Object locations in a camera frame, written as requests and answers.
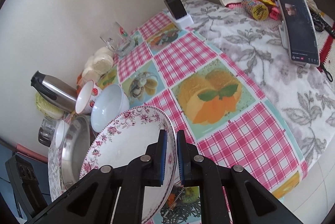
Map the smartphone on stand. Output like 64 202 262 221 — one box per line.
277 0 320 67

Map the glass teapot dark handle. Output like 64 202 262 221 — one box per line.
38 116 57 147

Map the steel thermos jug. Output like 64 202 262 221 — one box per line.
31 71 77 113

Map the black charger on power strip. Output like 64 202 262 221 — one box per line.
164 0 194 30

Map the glass mug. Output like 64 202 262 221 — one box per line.
100 22 135 57

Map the checkered pink tablecloth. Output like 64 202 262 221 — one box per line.
96 13 301 223

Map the grey floral cloth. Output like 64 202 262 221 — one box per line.
182 0 334 167

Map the round pink floral plate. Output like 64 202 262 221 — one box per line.
80 106 177 223

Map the small red flower bowl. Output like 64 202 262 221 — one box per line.
91 84 129 133

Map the bag of steamed buns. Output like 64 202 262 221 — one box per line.
81 46 114 83

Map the napa cabbage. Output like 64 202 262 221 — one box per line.
35 92 64 120

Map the orange snack packet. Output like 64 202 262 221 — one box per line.
76 74 82 95

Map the strawberry pattern bowl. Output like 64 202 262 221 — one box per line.
75 80 102 115

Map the stainless steel round plate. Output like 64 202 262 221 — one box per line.
61 115 91 189

